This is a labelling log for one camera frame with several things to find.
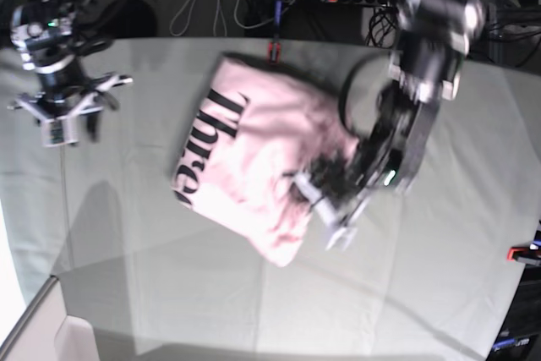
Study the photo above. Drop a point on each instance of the red clamp at edge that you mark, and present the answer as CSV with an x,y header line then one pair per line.
x,y
525,255
273,52

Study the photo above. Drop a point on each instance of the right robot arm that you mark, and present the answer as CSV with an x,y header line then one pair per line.
x,y
47,36

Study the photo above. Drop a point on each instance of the pink t-shirt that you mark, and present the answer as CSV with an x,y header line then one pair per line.
x,y
253,130

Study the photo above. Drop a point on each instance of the red clamp at centre edge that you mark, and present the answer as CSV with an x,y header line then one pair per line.
x,y
273,52

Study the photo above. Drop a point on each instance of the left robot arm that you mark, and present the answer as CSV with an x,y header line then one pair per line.
x,y
433,41

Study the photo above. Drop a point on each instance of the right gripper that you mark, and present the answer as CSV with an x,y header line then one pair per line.
x,y
68,92

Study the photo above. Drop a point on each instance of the grey-green table cloth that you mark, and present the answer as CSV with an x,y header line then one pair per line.
x,y
425,278

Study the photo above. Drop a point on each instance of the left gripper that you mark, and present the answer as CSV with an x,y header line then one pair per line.
x,y
336,187

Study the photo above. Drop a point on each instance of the black round stand base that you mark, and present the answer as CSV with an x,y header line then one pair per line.
x,y
136,19

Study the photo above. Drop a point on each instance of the red clamp at right edge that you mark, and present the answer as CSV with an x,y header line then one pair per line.
x,y
525,255

